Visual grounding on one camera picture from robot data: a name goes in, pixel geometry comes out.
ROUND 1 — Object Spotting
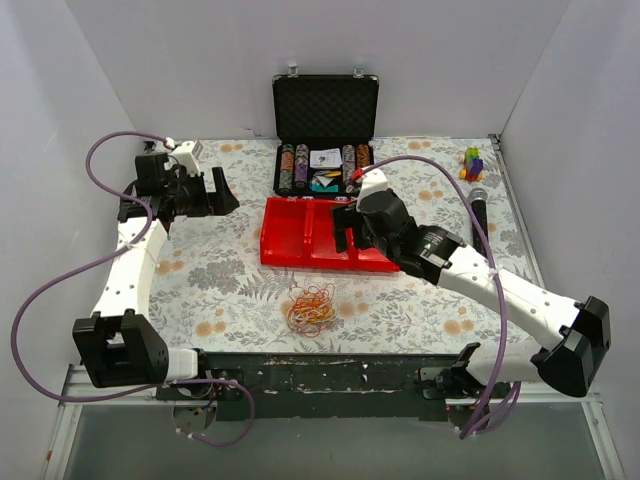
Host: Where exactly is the orange cable bundle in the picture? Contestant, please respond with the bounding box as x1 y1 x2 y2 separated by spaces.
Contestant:
284 282 339 337

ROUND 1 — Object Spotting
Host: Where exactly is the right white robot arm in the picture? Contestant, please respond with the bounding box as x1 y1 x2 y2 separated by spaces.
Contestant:
331 189 611 398

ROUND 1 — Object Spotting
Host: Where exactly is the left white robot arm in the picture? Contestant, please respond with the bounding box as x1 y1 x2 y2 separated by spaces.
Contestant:
72 141 239 400

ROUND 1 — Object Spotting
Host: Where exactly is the red plastic compartment tray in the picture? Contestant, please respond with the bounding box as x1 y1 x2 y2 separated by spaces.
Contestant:
260 197 399 273

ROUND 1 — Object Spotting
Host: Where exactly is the white card deck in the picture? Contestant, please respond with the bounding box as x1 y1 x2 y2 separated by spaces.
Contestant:
309 148 342 170

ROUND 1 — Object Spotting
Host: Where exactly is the floral patterned table mat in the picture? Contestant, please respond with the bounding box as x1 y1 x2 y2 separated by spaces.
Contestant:
149 137 540 354

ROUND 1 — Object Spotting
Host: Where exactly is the black poker chip case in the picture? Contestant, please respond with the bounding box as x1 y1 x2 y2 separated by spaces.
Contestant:
272 72 379 199

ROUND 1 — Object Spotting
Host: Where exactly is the black handheld microphone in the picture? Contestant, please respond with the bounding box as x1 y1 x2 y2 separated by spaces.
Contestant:
468 188 489 259

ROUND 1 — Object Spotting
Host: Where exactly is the colourful toy block figure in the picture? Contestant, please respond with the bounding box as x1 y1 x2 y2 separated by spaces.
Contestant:
459 147 484 182

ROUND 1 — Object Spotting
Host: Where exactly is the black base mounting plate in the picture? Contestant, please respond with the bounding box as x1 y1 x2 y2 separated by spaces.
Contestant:
154 351 496 424

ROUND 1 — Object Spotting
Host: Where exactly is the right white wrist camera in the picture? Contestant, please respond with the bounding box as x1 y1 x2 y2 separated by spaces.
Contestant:
353 169 388 198

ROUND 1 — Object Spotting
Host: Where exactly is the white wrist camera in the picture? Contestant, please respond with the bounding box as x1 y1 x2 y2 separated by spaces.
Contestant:
353 169 388 198
172 140 203 169

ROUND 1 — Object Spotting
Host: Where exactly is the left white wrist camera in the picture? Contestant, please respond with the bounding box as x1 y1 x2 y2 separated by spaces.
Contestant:
172 140 203 169

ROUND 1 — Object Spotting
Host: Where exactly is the aluminium front rail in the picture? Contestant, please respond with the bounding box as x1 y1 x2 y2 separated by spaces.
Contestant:
43 386 625 479

